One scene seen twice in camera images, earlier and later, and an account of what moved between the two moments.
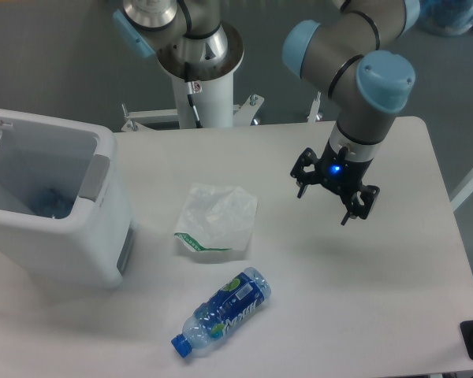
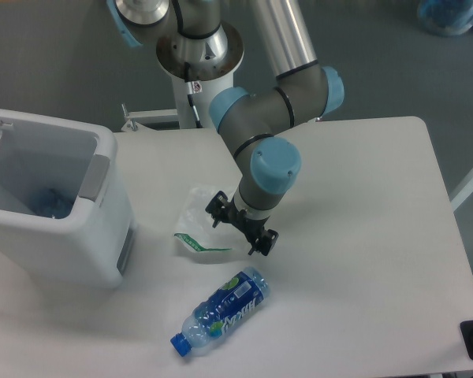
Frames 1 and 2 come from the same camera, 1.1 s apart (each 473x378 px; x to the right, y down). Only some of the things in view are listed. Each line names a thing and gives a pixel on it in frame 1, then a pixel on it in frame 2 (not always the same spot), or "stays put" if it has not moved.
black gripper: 340,171 to 220,209
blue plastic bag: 455,17 stays put
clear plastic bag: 217,217 stays put
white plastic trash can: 54,204 stays put
